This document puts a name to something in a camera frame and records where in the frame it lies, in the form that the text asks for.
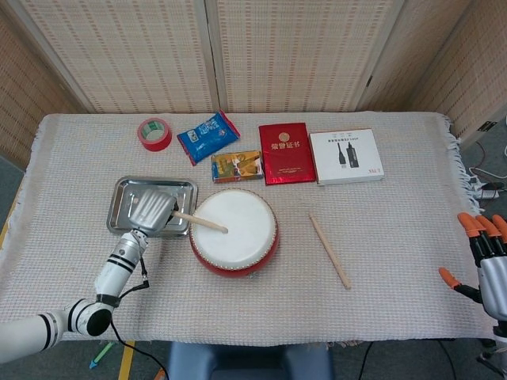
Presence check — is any left silver black-fingered robot hand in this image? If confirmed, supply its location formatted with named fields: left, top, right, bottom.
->
left=128, top=188, right=180, bottom=238

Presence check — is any right silver orange-tipped robot hand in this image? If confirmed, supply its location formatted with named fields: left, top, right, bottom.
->
left=438, top=212, right=507, bottom=321

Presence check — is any wooden drumstick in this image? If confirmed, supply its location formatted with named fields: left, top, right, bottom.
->
left=172, top=211, right=230, bottom=234
left=308, top=214, right=352, bottom=291

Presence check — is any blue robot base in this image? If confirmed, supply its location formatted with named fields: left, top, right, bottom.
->
left=165, top=340, right=336, bottom=380

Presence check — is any rectangular metal tray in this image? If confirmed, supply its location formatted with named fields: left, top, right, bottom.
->
left=105, top=176, right=199, bottom=238

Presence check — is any red drum with white skin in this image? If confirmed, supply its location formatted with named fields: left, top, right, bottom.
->
left=189, top=188, right=280, bottom=280

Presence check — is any red tape roll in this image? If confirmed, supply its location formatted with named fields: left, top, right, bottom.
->
left=136, top=117, right=173, bottom=152

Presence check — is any white power strip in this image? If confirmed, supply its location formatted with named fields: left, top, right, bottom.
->
left=473, top=181, right=502, bottom=200

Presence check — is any blue snack packet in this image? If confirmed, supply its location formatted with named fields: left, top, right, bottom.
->
left=176, top=109, right=242, bottom=167

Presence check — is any small yellow colourful box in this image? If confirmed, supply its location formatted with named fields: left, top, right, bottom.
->
left=210, top=150, right=265, bottom=184

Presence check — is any red certificate booklet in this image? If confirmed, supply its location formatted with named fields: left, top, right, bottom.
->
left=258, top=122, right=317, bottom=187

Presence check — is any green pen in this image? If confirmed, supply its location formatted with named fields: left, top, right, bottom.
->
left=89, top=340, right=116, bottom=370

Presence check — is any white woven tablecloth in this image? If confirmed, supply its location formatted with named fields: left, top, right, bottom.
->
left=0, top=112, right=492, bottom=344

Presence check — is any bamboo folding screen panel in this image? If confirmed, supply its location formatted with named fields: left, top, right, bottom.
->
left=356, top=0, right=482, bottom=112
left=411, top=0, right=507, bottom=150
left=7, top=0, right=221, bottom=116
left=204, top=0, right=409, bottom=114
left=0, top=7, right=86, bottom=167

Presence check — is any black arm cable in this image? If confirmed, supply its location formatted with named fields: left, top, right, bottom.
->
left=110, top=255, right=170, bottom=380

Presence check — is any thin red cable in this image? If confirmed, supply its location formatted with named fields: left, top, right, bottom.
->
left=473, top=140, right=489, bottom=173

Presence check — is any white cable product box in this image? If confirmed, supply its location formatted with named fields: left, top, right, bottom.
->
left=308, top=128, right=384, bottom=186

